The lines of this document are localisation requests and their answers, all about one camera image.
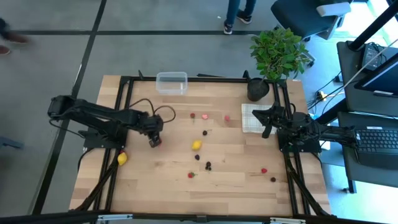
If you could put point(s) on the twin dark blueberries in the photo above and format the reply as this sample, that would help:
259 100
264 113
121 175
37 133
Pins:
207 168

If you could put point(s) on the pink raspberry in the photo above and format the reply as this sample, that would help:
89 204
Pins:
227 118

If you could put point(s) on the black keyboard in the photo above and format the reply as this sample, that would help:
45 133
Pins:
376 141

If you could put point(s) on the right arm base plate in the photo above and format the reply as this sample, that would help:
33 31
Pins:
311 148

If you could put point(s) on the black office chair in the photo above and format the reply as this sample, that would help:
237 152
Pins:
295 15

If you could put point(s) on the red raspberry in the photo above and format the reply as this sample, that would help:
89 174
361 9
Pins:
264 170

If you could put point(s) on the person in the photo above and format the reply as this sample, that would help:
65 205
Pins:
231 12
15 38

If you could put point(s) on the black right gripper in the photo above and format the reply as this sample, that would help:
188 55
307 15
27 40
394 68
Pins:
278 114

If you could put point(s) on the white checked towel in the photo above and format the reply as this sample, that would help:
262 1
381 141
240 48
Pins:
248 121

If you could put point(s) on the floor power strip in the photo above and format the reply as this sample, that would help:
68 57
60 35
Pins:
321 95

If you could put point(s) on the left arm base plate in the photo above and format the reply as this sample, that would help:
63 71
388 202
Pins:
93 143

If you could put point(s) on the green leafy plant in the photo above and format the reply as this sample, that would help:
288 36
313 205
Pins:
276 53

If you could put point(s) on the black power adapter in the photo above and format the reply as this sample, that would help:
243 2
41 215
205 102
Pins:
370 56

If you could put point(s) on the red strawberry with leaves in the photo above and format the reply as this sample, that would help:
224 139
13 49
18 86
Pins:
190 175

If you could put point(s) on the black aluminium table frame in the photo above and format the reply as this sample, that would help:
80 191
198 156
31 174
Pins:
205 80

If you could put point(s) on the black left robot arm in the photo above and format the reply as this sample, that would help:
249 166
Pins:
93 112

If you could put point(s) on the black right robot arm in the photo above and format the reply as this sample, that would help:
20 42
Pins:
329 134

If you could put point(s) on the clear plastic tupperware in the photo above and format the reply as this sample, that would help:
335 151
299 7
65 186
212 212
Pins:
171 84

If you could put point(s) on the dark cherry with stem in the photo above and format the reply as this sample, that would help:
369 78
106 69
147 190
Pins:
205 132

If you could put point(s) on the grey furniture leg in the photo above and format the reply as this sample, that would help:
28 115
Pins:
11 143

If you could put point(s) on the yellow lemon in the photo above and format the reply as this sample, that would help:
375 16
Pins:
196 145
122 159

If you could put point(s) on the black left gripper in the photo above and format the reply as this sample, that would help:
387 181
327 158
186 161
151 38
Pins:
153 125

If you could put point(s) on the black plant pot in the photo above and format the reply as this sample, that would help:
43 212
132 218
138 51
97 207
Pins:
257 91

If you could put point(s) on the black desk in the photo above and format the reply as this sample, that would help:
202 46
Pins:
367 105

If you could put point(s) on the small strawberry with stem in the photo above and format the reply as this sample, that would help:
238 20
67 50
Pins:
192 115

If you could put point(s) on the black monitor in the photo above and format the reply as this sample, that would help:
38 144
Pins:
382 77

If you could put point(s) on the black support beam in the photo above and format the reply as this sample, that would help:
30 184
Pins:
373 26

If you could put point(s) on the red berry piece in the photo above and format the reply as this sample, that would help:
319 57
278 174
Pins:
205 116

